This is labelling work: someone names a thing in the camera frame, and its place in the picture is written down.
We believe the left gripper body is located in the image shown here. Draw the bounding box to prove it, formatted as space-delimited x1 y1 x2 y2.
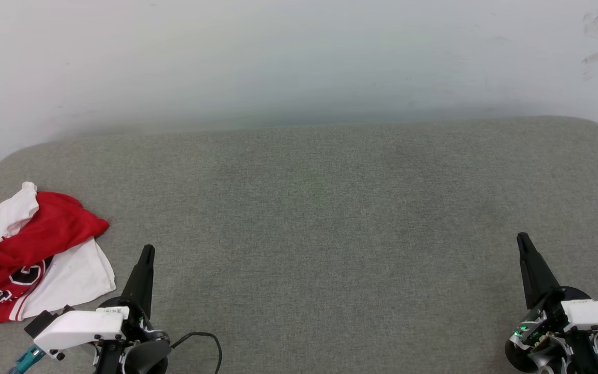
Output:
34 297 171 374

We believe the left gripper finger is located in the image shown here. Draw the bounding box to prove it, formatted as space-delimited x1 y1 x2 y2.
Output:
121 245 150 312
141 245 155 318

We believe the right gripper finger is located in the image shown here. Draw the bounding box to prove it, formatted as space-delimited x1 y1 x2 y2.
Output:
517 234 531 308
521 234 560 308

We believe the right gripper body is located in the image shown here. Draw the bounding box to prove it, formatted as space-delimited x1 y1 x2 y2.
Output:
504 288 598 374

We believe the red and white jersey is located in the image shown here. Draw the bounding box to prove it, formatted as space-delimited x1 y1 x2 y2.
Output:
0 181 116 324

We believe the grey fabric sofa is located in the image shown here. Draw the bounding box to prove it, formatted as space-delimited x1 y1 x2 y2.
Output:
0 115 598 374

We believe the teal camera cable connector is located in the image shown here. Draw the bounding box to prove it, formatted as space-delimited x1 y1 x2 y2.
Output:
8 345 46 374

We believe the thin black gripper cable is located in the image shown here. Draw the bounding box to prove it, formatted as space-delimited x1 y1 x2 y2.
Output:
171 331 223 374

